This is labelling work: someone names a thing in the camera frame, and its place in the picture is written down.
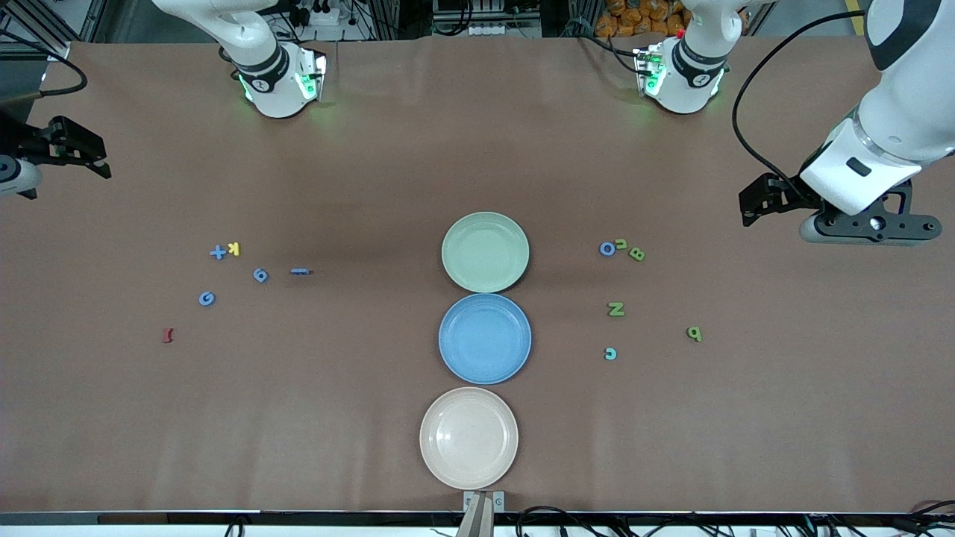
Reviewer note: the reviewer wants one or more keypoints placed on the pale green plate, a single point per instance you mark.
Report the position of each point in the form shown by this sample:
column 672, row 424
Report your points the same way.
column 485, row 252

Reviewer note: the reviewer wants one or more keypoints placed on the beige plate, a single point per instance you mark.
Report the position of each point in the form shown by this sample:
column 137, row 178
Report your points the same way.
column 468, row 438

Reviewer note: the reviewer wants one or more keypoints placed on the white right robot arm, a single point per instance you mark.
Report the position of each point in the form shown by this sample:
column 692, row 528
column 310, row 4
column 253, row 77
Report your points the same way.
column 272, row 89

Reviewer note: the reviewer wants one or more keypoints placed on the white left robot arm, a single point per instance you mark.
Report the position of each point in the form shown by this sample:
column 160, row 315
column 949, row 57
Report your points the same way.
column 906, row 112

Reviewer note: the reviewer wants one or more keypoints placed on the tan camera post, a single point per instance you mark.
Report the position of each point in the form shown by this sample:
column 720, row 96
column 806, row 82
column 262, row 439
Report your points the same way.
column 477, row 522

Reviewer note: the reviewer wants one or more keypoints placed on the brown table cover sheet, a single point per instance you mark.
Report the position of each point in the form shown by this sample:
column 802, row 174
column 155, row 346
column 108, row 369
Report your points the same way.
column 336, row 447

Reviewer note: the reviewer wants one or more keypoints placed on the blue foam plus sign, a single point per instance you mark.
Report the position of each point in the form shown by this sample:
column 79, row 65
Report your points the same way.
column 218, row 253

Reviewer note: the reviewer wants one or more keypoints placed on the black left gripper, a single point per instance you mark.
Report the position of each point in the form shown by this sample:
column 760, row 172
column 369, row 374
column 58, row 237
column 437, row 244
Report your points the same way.
column 788, row 197

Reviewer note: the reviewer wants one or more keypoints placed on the aluminium frame extrusion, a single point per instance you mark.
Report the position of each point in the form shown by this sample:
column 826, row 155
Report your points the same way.
column 60, row 51

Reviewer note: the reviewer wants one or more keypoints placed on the blue foam lowercase g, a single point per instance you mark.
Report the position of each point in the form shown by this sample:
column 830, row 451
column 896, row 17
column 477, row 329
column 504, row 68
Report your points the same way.
column 264, row 277

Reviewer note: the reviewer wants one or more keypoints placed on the green foam letter b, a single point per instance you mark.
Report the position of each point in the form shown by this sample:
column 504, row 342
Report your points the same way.
column 636, row 254
column 694, row 335

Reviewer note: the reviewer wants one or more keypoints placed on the blue foam capital G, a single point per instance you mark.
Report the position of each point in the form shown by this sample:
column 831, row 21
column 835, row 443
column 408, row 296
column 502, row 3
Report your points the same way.
column 201, row 299

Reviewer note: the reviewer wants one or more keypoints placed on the black equipment behind table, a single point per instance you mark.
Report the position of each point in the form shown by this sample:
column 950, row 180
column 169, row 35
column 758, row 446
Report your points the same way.
column 448, row 11

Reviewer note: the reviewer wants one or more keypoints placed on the green foam letter N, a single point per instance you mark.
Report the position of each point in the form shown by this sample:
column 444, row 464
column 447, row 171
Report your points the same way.
column 616, row 309

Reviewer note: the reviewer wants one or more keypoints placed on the blue foam letter O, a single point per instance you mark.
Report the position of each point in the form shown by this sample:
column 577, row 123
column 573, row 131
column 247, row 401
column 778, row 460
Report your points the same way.
column 601, row 249

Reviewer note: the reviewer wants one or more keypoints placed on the white power strip with plugs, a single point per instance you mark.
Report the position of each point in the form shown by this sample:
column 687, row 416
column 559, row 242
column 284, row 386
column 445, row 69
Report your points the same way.
column 324, row 16

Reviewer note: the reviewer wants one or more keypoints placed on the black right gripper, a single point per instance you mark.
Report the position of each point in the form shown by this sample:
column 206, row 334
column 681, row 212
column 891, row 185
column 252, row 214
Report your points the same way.
column 22, row 139

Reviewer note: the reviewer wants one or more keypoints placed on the blue plate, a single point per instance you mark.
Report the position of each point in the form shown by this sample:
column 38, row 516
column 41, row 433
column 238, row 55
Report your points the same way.
column 485, row 339

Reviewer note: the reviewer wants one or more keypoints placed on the grey metal mount bracket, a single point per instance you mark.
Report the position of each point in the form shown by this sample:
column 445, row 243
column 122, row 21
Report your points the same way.
column 498, row 501

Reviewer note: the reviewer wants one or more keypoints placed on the pile of orange objects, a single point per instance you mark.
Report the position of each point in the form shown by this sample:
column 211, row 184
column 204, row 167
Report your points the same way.
column 634, row 19

